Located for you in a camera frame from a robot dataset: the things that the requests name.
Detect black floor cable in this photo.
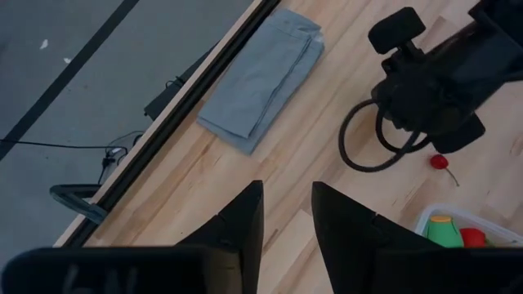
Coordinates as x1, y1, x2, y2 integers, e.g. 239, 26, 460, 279
0, 129, 145, 185

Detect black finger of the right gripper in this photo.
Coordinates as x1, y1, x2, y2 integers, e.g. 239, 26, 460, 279
367, 6, 427, 62
431, 113, 487, 155

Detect black table clamp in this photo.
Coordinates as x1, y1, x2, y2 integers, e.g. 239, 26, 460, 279
49, 183, 109, 226

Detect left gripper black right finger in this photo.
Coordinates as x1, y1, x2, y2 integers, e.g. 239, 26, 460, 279
311, 181, 441, 294

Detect green toy vegetable yellow end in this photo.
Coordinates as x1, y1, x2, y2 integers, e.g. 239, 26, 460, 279
424, 214, 465, 249

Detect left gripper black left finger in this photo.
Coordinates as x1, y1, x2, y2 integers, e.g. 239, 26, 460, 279
174, 180, 265, 294

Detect black looped cable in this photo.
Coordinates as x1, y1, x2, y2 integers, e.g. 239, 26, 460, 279
374, 105, 432, 155
337, 97, 422, 174

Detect clear plastic tupperware container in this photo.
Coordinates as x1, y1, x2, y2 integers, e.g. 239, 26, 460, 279
413, 203, 523, 249

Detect red toy cherry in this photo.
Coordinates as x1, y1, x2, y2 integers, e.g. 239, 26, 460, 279
429, 154, 461, 188

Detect red toy strawberry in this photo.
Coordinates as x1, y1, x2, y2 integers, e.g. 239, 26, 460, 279
459, 227, 488, 249

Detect folded grey cloth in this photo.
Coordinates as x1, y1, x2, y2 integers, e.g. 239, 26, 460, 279
196, 7, 326, 156

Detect black box under table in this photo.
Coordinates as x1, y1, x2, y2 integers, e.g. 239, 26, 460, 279
143, 44, 217, 122

